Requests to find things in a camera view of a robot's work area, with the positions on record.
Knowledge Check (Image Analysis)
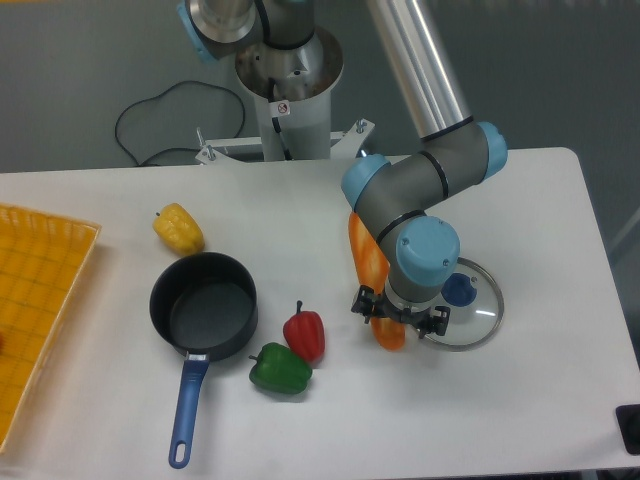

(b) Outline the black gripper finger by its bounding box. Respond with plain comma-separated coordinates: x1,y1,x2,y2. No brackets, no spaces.
351,285,378,323
417,306,451,339

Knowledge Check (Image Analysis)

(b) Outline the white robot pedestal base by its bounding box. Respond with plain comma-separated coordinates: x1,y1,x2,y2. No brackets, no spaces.
194,24,376,165

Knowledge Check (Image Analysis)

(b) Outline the yellow woven basket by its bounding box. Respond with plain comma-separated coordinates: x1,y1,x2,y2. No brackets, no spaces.
1,203,101,450

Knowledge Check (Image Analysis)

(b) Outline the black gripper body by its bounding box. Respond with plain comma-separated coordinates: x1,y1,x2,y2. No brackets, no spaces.
374,293,433,325

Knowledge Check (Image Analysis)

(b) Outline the black saucepan blue handle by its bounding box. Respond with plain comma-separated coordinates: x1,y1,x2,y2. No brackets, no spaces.
149,252,258,469

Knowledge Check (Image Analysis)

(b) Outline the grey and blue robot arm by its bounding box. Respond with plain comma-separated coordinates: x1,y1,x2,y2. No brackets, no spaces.
178,1,508,336

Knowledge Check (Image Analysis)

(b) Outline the yellow bell pepper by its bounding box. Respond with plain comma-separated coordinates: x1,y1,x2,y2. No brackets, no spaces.
152,203,205,257

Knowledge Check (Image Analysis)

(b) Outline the black cable on floor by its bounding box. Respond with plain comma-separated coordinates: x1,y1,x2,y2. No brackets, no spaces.
114,80,247,167

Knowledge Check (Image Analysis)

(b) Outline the green bell pepper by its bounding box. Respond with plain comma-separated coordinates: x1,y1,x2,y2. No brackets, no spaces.
249,342,312,395

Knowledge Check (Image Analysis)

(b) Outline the long orange bread loaf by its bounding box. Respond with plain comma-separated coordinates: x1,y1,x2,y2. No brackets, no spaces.
348,212,405,351

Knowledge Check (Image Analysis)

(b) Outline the black object at table edge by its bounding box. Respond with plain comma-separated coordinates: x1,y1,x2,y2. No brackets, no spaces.
615,404,640,456

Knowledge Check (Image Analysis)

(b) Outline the red bell pepper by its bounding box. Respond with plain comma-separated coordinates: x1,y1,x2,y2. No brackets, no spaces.
283,300,326,364

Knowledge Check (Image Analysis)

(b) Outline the glass pot lid blue knob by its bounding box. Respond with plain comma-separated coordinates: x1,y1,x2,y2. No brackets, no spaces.
425,257,505,351

